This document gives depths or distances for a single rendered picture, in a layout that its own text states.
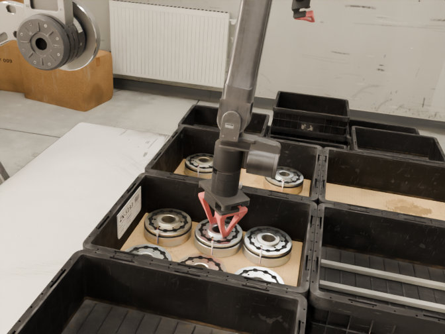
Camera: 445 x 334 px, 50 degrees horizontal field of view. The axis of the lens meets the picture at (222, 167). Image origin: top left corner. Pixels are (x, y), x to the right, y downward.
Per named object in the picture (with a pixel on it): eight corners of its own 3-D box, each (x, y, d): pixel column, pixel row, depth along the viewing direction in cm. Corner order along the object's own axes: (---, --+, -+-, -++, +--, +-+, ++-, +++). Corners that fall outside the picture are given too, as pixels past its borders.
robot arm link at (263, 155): (230, 105, 97) (223, 109, 88) (287, 114, 95) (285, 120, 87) (222, 162, 100) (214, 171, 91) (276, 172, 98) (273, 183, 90)
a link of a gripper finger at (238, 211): (226, 221, 106) (231, 183, 102) (244, 238, 101) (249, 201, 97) (199, 227, 103) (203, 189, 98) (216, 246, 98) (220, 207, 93)
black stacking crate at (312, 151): (143, 214, 115) (142, 172, 110) (179, 162, 141) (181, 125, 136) (308, 246, 109) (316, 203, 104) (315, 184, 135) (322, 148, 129)
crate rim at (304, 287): (79, 258, 85) (78, 246, 84) (142, 179, 111) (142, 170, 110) (306, 306, 78) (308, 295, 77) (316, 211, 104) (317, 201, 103)
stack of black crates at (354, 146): (336, 234, 231) (354, 150, 210) (335, 203, 257) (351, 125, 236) (422, 249, 225) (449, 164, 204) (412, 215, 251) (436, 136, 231)
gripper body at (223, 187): (224, 183, 104) (228, 152, 101) (249, 207, 97) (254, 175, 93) (197, 188, 101) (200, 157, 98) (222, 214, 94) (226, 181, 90)
